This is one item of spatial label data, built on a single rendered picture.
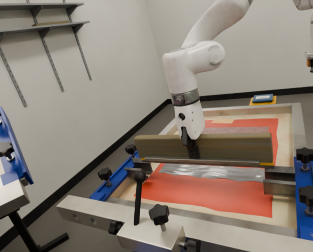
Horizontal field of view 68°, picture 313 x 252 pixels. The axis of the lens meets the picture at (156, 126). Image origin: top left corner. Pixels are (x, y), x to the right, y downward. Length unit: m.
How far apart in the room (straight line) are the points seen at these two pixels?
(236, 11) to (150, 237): 0.57
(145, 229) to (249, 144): 0.33
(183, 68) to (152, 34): 4.22
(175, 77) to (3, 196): 0.51
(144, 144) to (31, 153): 1.99
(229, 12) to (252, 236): 0.53
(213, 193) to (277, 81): 3.78
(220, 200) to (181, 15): 4.05
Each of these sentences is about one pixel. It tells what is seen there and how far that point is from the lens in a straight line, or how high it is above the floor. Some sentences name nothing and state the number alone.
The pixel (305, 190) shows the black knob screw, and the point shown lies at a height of 1.06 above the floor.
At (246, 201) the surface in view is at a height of 0.96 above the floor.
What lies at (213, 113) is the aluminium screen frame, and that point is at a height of 0.97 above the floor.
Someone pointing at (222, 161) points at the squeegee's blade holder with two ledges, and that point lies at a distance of 0.66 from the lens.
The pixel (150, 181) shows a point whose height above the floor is 0.96.
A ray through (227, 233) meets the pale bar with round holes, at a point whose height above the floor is 1.04.
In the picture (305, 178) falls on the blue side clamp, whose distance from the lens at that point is 0.71.
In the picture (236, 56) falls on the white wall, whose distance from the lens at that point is 4.36.
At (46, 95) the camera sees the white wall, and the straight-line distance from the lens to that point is 2.76.
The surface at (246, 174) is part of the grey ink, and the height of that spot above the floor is 0.96.
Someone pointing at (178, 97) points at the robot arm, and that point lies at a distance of 0.59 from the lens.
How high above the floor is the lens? 1.42
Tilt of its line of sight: 21 degrees down
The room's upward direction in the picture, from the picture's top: 14 degrees counter-clockwise
